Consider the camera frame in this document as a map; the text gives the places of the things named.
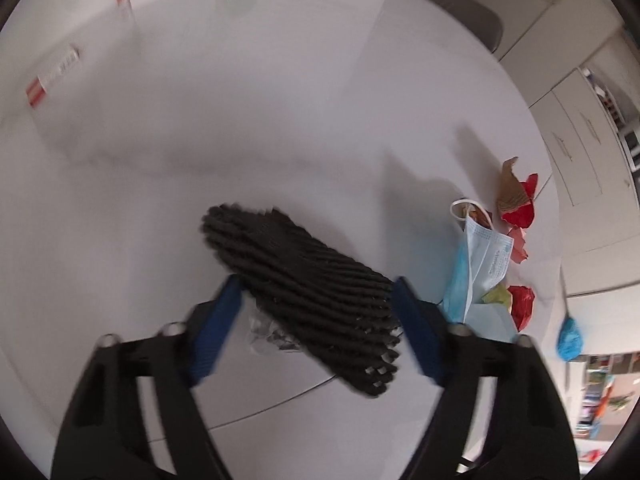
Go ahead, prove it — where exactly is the white drawer cabinet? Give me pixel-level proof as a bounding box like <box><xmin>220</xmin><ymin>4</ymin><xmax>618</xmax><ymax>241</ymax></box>
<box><xmin>500</xmin><ymin>0</ymin><xmax>640</xmax><ymax>301</ymax></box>

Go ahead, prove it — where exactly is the small red crumpled paper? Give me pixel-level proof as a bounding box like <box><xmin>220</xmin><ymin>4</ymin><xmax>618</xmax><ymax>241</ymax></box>
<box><xmin>507</xmin><ymin>285</ymin><xmax>536</xmax><ymax>332</ymax></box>

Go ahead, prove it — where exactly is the pink crumpled paper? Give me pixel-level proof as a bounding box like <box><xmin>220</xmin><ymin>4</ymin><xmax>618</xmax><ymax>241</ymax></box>
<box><xmin>506</xmin><ymin>226</ymin><xmax>531</xmax><ymax>263</ymax></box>

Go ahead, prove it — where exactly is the red and white label sticker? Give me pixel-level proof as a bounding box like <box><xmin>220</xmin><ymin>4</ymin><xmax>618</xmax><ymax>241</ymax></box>
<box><xmin>26</xmin><ymin>46</ymin><xmax>81</xmax><ymax>108</ymax></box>

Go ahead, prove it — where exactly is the dark grey chair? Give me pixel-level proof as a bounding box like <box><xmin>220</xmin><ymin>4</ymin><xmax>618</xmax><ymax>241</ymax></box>
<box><xmin>372</xmin><ymin>0</ymin><xmax>503</xmax><ymax>55</ymax></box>

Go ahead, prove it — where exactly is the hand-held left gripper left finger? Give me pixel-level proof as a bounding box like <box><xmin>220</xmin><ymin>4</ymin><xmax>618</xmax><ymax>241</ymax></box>
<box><xmin>50</xmin><ymin>274</ymin><xmax>246</xmax><ymax>480</ymax></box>

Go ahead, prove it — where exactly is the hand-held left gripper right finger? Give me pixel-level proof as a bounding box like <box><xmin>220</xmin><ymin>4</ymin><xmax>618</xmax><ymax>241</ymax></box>
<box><xmin>391</xmin><ymin>275</ymin><xmax>581</xmax><ymax>480</ymax></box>

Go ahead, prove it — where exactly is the black knitted glove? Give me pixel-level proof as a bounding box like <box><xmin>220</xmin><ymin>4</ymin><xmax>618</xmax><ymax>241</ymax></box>
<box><xmin>200</xmin><ymin>203</ymin><xmax>403</xmax><ymax>400</ymax></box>

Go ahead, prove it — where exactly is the large red crumpled paper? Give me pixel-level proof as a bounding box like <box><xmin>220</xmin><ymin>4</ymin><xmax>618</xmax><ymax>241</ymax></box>
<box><xmin>501</xmin><ymin>173</ymin><xmax>540</xmax><ymax>228</ymax></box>

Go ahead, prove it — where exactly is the yellow crumpled paper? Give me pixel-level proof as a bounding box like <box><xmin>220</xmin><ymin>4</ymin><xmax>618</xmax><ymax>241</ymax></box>
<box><xmin>481</xmin><ymin>284</ymin><xmax>513</xmax><ymax>307</ymax></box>

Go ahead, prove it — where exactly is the clear plastic wrapper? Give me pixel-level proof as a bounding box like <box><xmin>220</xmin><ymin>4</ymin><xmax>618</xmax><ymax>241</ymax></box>
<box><xmin>247</xmin><ymin>305</ymin><xmax>302</xmax><ymax>357</ymax></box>

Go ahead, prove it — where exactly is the shelf with colourful items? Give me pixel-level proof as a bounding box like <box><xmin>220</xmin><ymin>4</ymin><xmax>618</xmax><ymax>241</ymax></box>
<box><xmin>575</xmin><ymin>354</ymin><xmax>640</xmax><ymax>463</ymax></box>

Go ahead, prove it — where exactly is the blue face mask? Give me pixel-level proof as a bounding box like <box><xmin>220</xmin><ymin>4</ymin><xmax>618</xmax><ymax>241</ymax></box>
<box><xmin>442</xmin><ymin>199</ymin><xmax>516</xmax><ymax>326</ymax></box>

